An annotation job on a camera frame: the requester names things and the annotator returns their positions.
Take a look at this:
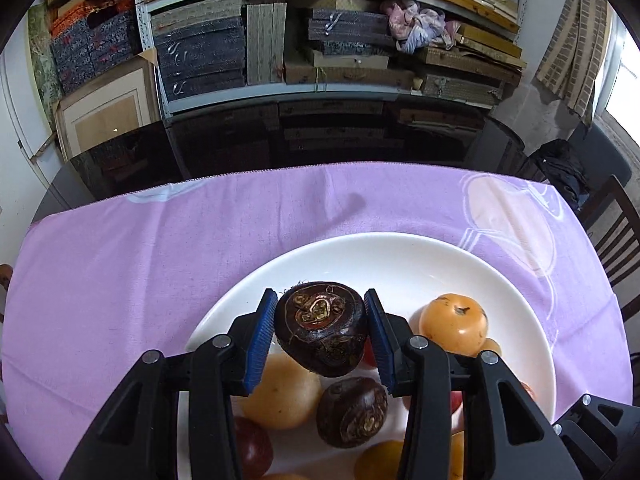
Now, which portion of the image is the white oval plate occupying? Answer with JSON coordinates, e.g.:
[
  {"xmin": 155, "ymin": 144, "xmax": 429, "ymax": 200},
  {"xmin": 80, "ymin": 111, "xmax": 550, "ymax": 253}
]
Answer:
[{"xmin": 186, "ymin": 233, "xmax": 556, "ymax": 479}]

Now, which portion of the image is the black bag on chair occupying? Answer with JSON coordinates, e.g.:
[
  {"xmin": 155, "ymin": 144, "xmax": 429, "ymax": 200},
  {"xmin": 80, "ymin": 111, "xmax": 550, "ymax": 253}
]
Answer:
[{"xmin": 529, "ymin": 139, "xmax": 590, "ymax": 212}]

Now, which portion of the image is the metal storage shelf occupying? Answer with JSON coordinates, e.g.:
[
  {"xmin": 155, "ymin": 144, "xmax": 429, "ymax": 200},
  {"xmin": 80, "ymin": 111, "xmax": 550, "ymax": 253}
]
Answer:
[{"xmin": 134, "ymin": 0, "xmax": 526, "ymax": 117}]

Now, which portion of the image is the purple printed tablecloth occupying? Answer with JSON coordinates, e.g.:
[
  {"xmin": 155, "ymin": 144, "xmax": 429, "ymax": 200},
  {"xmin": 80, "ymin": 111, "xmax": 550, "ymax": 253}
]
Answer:
[{"xmin": 1, "ymin": 162, "xmax": 632, "ymax": 479}]

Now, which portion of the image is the dark red plum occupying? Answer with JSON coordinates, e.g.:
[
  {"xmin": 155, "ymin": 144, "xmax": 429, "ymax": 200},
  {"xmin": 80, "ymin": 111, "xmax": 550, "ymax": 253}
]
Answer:
[{"xmin": 234, "ymin": 416, "xmax": 273, "ymax": 479}]

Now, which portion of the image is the bright window right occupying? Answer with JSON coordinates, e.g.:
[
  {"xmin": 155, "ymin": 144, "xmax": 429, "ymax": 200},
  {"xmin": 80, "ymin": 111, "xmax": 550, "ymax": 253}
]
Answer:
[{"xmin": 597, "ymin": 13, "xmax": 639, "ymax": 144}]

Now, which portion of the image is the framed picture in carton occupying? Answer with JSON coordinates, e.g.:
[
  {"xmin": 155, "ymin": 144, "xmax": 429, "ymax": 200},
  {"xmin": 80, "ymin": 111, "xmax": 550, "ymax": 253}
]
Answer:
[{"xmin": 54, "ymin": 48, "xmax": 160, "ymax": 162}]

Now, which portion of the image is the dark wooden chair right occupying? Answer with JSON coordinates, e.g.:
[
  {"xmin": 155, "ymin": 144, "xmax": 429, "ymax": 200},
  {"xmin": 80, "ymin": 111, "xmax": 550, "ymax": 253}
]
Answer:
[{"xmin": 577, "ymin": 173, "xmax": 640, "ymax": 321}]

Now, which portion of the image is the orange-yellow persimmon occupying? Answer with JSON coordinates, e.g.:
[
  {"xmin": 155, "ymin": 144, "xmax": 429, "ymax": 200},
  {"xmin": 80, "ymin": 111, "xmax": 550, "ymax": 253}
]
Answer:
[{"xmin": 419, "ymin": 294, "xmax": 488, "ymax": 356}]

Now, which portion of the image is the brown longan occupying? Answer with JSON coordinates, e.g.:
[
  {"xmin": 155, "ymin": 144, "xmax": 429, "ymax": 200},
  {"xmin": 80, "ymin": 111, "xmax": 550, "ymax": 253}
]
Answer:
[{"xmin": 480, "ymin": 338, "xmax": 502, "ymax": 356}]

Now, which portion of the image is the large dark water chestnut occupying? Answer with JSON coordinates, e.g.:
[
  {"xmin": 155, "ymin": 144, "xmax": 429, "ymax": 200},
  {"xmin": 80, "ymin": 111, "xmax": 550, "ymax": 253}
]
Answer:
[{"xmin": 316, "ymin": 377, "xmax": 388, "ymax": 448}]

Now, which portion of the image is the large orange mandarin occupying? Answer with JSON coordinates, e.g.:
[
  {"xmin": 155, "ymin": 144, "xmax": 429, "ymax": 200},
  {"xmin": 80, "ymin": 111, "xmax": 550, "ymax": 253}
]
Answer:
[{"xmin": 448, "ymin": 431, "xmax": 464, "ymax": 480}]

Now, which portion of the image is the pale yellow round fruit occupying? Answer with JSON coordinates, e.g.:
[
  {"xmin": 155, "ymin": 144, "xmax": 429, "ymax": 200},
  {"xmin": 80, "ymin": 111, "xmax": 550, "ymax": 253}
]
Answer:
[{"xmin": 240, "ymin": 353, "xmax": 323, "ymax": 430}]

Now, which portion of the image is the beige patterned curtain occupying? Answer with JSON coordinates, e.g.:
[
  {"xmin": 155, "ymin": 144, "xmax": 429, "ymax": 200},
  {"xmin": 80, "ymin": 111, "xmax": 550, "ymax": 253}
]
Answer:
[{"xmin": 535, "ymin": 0, "xmax": 613, "ymax": 122}]

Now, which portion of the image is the pink cloth bundle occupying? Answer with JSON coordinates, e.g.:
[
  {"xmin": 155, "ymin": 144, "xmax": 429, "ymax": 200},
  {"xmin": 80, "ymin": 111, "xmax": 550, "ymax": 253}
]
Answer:
[{"xmin": 381, "ymin": 0, "xmax": 460, "ymax": 54}]

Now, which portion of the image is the small red tomato back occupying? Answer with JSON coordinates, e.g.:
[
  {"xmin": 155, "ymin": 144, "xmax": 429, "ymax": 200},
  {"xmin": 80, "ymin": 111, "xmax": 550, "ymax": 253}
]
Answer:
[{"xmin": 361, "ymin": 339, "xmax": 378, "ymax": 370}]

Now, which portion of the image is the wooden chair left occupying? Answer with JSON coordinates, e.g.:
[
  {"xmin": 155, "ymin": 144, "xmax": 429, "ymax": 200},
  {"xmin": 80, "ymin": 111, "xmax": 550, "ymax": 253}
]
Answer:
[{"xmin": 0, "ymin": 263, "xmax": 13, "ymax": 307}]

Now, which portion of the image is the small orange kumquat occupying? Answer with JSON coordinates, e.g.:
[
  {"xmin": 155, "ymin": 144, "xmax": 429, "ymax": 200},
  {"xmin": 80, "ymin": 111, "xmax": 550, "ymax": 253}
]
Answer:
[{"xmin": 354, "ymin": 440, "xmax": 404, "ymax": 480}]

